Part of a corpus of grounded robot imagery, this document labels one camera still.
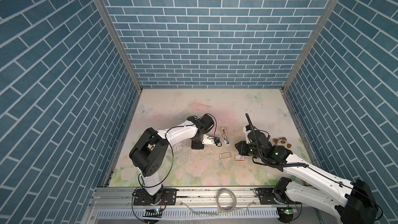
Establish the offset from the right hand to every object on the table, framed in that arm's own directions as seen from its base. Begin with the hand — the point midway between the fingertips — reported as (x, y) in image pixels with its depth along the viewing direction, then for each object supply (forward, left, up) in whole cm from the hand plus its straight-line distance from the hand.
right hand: (233, 144), depth 80 cm
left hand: (+3, +19, -8) cm, 21 cm away
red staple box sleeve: (-3, -4, -10) cm, 11 cm away
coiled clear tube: (-21, +1, -9) cm, 23 cm away
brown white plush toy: (+8, -29, -9) cm, 31 cm away
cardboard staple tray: (-2, +4, -11) cm, 12 cm away
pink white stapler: (+9, +3, -9) cm, 14 cm away
